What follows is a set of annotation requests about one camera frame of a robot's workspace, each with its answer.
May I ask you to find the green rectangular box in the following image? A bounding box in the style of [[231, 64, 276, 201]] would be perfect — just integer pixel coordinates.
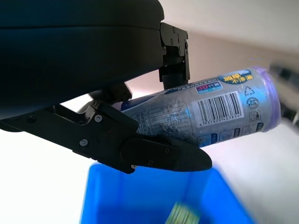
[[164, 201, 201, 224]]

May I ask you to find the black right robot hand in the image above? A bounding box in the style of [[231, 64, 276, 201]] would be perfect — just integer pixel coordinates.
[[268, 61, 299, 122]]

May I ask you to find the blue plastic tray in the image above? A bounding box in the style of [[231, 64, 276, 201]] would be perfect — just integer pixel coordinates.
[[79, 162, 256, 224]]

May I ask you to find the clear purple-capped bottle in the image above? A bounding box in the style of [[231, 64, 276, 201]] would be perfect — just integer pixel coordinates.
[[111, 65, 281, 148]]

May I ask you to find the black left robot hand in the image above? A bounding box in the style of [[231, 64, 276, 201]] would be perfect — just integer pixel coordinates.
[[0, 0, 213, 175]]

